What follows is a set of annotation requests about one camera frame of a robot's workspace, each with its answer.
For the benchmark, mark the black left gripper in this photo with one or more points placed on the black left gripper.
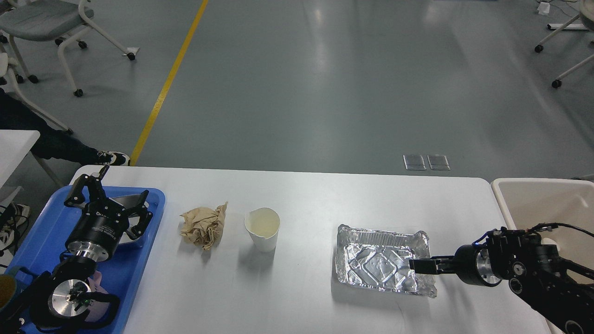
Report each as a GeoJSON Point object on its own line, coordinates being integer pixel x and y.
{"type": "Point", "coordinates": [98, 231]}

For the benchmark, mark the white cup in bin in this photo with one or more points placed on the white cup in bin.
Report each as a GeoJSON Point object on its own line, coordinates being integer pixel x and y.
{"type": "Point", "coordinates": [548, 241]}

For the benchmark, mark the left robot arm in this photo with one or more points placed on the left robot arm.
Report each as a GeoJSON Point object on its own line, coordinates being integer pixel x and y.
{"type": "Point", "coordinates": [67, 299]}

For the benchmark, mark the blue plastic tray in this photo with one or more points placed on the blue plastic tray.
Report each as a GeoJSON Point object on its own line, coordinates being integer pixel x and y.
{"type": "Point", "coordinates": [121, 275]}

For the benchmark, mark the floor outlet plate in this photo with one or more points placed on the floor outlet plate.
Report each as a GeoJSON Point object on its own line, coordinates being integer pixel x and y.
{"type": "Point", "coordinates": [438, 162]}
{"type": "Point", "coordinates": [414, 162]}

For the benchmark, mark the crumpled brown paper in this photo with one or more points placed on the crumpled brown paper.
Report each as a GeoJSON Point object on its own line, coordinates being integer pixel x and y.
{"type": "Point", "coordinates": [203, 227]}

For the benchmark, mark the dark blue mug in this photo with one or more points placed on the dark blue mug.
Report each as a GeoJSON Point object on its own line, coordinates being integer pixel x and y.
{"type": "Point", "coordinates": [10, 288]}

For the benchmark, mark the beige plastic bin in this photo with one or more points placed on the beige plastic bin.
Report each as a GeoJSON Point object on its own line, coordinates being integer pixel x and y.
{"type": "Point", "coordinates": [526, 202]}

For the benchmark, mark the white paper cup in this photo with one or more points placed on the white paper cup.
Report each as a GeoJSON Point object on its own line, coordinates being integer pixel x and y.
{"type": "Point", "coordinates": [263, 225]}

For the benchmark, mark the person in dark jeans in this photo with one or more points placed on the person in dark jeans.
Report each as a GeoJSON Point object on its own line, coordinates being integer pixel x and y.
{"type": "Point", "coordinates": [52, 143]}

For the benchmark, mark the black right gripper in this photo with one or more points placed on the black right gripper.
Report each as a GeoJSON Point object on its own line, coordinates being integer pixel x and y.
{"type": "Point", "coordinates": [470, 263]}

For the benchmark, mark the aluminium foil tray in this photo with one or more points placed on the aluminium foil tray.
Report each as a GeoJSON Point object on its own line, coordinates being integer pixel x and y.
{"type": "Point", "coordinates": [379, 260]}

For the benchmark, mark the left floor outlet plate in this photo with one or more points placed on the left floor outlet plate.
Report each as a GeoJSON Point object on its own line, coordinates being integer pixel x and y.
{"type": "Point", "coordinates": [414, 162]}

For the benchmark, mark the stainless steel rectangular box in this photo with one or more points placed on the stainless steel rectangular box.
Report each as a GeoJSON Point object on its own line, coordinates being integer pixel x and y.
{"type": "Point", "coordinates": [125, 243]}

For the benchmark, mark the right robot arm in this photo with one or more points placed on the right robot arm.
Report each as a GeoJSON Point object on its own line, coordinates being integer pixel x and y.
{"type": "Point", "coordinates": [535, 272]}

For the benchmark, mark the white side table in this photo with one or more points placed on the white side table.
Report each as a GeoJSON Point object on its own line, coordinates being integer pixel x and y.
{"type": "Point", "coordinates": [14, 146]}

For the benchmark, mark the right floor outlet plate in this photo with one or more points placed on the right floor outlet plate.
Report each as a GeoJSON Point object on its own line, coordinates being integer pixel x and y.
{"type": "Point", "coordinates": [438, 162]}

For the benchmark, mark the grey office chair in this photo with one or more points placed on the grey office chair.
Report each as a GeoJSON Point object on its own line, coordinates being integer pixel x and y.
{"type": "Point", "coordinates": [50, 20]}

